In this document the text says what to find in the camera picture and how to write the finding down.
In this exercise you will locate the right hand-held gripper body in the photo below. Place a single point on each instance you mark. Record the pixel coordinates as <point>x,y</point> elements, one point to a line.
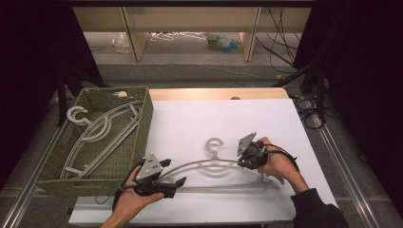
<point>253,156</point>

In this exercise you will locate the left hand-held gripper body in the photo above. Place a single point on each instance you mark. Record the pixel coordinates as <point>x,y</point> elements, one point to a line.
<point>150,169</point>

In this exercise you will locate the grey plastic clothes hanger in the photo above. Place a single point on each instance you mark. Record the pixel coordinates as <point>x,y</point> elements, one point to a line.
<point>108,128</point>
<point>221,189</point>
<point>73,111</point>

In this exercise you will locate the green woven basket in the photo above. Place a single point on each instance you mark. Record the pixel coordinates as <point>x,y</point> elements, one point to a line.
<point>141,126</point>

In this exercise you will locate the person's right hand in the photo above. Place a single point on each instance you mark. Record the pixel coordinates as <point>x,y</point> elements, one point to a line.
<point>280,167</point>

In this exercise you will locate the person's left hand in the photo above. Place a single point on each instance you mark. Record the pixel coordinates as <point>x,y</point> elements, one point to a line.
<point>130,204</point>

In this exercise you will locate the white table cover sheet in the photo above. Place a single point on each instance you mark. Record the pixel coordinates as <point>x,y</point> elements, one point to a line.
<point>196,126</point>

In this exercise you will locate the black metal stand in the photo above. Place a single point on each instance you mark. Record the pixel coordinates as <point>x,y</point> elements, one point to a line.
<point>320,88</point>
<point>61,95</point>

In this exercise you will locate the colourful toys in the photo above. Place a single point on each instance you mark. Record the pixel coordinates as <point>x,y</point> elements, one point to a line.
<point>226,44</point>

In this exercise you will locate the black curtain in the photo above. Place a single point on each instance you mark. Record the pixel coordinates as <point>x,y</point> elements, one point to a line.
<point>28,79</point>
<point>364,95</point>

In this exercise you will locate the clear plastic bag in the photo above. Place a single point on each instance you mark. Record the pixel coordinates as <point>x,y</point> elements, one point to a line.
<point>122,42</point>

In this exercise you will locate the pile of white hangers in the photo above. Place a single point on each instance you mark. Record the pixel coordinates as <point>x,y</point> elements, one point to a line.
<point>177,35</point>

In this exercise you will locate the aluminium rail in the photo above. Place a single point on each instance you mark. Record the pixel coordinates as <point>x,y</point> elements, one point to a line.
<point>22,199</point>
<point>342,171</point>

